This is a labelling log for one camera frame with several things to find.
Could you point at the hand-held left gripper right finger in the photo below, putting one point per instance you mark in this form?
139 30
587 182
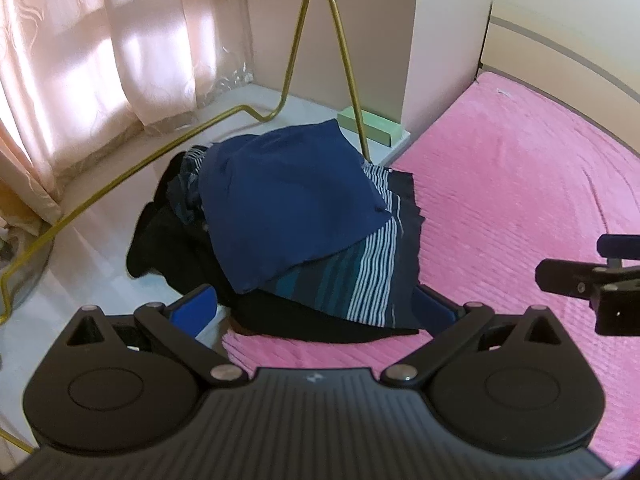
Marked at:
435 310

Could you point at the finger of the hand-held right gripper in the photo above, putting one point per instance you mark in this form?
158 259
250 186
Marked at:
620 247
560 276

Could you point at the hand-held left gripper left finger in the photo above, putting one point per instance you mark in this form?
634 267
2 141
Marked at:
192 310

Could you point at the navy blue shirt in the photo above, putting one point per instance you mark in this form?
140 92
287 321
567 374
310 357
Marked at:
290 200

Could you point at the gold metal clothes rack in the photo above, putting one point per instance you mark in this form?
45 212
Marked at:
350 85

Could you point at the black garment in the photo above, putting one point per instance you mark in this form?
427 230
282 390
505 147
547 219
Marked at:
165 250

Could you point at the dark striped garment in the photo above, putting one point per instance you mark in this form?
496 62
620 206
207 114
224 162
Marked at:
370 270

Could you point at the pink blanket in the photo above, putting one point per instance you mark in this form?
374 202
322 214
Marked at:
500 200

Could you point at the dark blue plaid garment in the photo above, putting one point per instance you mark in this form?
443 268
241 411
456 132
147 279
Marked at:
185 190

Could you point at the light green box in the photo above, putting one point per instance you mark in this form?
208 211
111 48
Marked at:
372 124

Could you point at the beige wooden headboard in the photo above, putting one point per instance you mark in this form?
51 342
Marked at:
550 45

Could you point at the pink curtain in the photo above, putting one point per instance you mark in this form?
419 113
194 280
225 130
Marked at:
100 60

